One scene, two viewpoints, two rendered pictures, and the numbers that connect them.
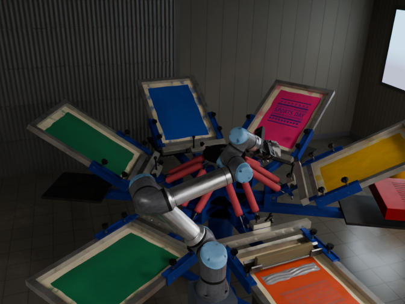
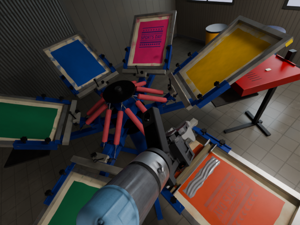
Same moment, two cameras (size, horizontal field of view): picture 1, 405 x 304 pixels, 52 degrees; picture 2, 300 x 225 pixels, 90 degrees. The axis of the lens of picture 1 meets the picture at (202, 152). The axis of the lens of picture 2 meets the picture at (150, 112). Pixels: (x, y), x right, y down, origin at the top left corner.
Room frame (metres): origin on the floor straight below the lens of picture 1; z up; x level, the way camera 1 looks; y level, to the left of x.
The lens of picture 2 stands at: (1.58, -0.24, 2.13)
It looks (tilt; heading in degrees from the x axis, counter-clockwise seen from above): 47 degrees down; 353
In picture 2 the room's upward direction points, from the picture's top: 15 degrees counter-clockwise
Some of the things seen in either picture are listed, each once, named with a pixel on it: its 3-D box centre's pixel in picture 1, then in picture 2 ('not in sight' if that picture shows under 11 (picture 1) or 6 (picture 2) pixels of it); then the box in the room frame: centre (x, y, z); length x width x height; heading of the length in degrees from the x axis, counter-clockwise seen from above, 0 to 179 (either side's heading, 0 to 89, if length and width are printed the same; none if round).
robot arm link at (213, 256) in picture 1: (213, 260); not in sight; (1.48, -0.06, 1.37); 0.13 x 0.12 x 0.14; 18
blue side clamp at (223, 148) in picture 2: (319, 248); (211, 141); (2.11, -0.74, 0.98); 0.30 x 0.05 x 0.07; 24
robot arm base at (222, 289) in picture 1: (212, 281); not in sight; (1.48, -0.06, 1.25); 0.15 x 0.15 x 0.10
